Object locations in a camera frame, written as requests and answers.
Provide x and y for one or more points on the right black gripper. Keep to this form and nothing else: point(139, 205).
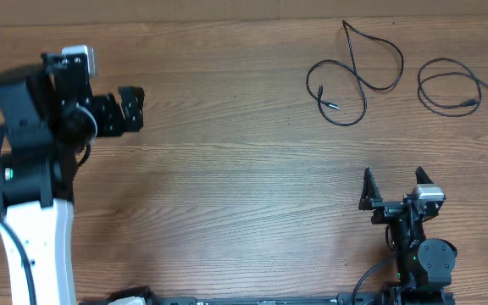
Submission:
point(370, 200)

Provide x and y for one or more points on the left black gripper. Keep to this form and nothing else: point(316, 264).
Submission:
point(112, 126)

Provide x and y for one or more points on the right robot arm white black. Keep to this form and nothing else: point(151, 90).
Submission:
point(423, 266)

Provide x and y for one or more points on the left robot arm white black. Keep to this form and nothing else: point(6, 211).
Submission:
point(51, 120)

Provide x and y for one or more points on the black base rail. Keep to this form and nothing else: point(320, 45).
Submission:
point(144, 295)

